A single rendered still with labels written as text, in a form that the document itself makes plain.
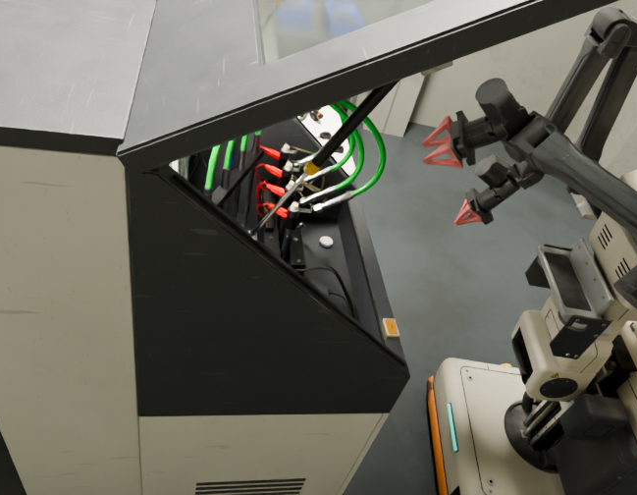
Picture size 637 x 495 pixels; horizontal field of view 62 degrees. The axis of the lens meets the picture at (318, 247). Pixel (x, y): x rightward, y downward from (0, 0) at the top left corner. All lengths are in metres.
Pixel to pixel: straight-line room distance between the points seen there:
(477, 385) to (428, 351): 0.45
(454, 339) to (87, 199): 2.13
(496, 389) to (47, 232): 1.76
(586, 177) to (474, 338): 1.83
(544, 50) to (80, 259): 3.68
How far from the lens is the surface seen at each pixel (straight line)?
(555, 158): 1.02
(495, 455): 2.07
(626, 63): 1.43
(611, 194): 0.97
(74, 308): 0.98
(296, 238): 1.38
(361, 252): 1.44
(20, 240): 0.88
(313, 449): 1.46
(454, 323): 2.75
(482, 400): 2.16
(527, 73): 4.22
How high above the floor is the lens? 1.90
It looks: 42 degrees down
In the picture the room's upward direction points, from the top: 16 degrees clockwise
